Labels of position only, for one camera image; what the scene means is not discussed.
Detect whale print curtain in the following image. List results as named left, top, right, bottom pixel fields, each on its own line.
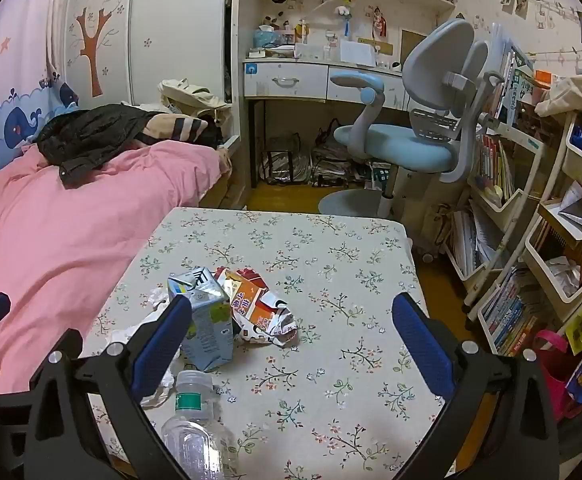
left=0, top=0, right=79, bottom=211

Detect beige tote bag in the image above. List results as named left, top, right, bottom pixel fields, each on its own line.
left=423, top=202, right=456, bottom=263

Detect crumpled orange white snack wrapper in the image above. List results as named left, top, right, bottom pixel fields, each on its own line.
left=214, top=266, right=300, bottom=348

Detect large upright books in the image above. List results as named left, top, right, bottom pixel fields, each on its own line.
left=491, top=42, right=536, bottom=126

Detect row of upright books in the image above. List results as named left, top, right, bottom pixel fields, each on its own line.
left=473, top=135, right=516, bottom=206

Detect white desk with drawers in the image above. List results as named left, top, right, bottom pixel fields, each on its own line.
left=241, top=55, right=412, bottom=188

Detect white tissue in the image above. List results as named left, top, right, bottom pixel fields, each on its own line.
left=106, top=287, right=179, bottom=408

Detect black jacket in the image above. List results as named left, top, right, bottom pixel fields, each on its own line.
left=36, top=104, right=162, bottom=188

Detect pink bag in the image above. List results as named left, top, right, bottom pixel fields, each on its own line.
left=523, top=330, right=582, bottom=421

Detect clear plastic bottle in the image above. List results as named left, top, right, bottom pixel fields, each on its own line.
left=161, top=370, right=239, bottom=480

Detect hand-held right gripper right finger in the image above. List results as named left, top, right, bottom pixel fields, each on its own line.
left=391, top=292, right=562, bottom=480

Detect stack of colourful books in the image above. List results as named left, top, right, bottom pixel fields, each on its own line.
left=481, top=267, right=546, bottom=358

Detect blue grey drink carton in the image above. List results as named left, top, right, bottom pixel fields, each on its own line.
left=167, top=268, right=235, bottom=373

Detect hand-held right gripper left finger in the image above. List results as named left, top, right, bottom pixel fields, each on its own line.
left=23, top=295, right=194, bottom=480

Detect floral tablecloth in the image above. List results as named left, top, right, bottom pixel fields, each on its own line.
left=78, top=206, right=454, bottom=480

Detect hanging yellow white toy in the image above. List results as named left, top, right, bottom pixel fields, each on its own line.
left=335, top=0, right=354, bottom=36

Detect blue grey desk chair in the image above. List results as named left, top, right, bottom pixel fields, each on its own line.
left=318, top=19, right=504, bottom=221

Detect clear storage bag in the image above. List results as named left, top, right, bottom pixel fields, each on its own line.
left=266, top=132, right=314, bottom=186
left=313, top=120, right=372, bottom=188

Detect beige dark striped pillow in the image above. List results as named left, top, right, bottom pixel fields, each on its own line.
left=138, top=112, right=222, bottom=150

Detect white paper sheet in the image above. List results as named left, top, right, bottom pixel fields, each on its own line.
left=340, top=39, right=378, bottom=66

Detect pink blanket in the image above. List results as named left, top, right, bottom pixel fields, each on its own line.
left=0, top=137, right=229, bottom=396

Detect white wardrobe with tree decal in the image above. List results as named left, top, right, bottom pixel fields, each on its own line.
left=63, top=0, right=232, bottom=111

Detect beige canvas bag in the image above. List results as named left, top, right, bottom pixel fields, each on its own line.
left=158, top=78, right=232, bottom=126

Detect stack of papers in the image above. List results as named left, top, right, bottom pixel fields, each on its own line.
left=451, top=205, right=496, bottom=276

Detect beige cloth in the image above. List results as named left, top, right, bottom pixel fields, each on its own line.
left=536, top=74, right=582, bottom=118

